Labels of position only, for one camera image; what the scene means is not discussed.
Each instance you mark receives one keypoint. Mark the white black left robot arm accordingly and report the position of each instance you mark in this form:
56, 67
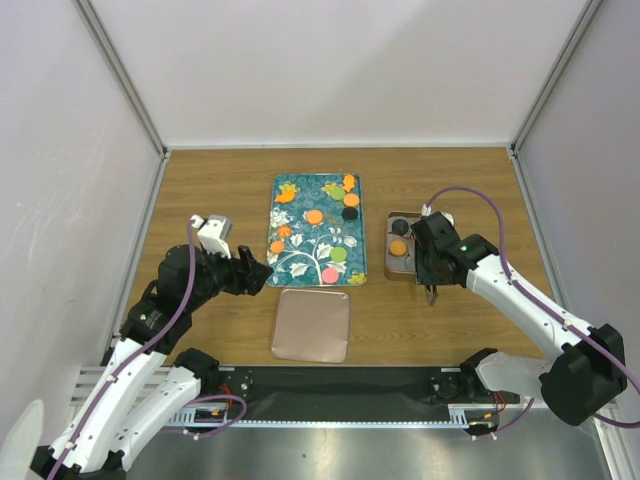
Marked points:
117, 421

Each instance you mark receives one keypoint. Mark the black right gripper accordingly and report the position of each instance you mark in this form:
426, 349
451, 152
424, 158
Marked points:
422, 276

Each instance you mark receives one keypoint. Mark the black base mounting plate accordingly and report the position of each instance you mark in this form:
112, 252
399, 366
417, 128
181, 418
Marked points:
356, 394

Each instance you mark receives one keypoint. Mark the black round cookie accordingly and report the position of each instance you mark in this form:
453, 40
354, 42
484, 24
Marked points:
350, 214
400, 227

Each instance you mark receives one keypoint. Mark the teal floral serving tray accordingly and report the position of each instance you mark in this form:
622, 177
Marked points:
307, 250

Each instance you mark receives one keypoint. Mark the green round cookie upper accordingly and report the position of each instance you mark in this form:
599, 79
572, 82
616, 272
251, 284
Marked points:
337, 193

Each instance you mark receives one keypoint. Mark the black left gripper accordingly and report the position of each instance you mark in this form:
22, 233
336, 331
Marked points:
248, 275

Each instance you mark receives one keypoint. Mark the pink round cookie lower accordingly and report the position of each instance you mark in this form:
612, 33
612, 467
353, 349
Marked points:
330, 275

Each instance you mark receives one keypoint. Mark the metal slotted tongs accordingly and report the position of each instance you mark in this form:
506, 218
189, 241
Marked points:
432, 294

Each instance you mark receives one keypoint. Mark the rose gold tin lid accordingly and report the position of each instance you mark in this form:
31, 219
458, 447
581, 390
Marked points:
312, 325

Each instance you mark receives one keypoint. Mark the orange pumpkin cookie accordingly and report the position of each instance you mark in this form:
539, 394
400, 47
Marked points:
284, 231

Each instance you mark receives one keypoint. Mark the rose gold cookie tin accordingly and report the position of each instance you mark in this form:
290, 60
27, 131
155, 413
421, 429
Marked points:
397, 267

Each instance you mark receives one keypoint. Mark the green round cookie lower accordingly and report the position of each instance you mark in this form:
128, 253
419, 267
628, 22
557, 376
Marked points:
338, 254

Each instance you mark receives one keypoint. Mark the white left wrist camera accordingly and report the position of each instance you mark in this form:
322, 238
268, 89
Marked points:
211, 233

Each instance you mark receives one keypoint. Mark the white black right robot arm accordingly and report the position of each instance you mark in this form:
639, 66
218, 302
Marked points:
582, 367

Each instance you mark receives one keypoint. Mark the aluminium cable rail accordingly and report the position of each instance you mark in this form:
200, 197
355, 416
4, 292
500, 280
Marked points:
219, 399

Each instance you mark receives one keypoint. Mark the orange leaf cookie top right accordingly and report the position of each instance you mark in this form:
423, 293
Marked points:
349, 183

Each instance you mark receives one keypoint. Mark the green round cookie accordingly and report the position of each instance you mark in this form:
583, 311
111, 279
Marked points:
337, 193
338, 254

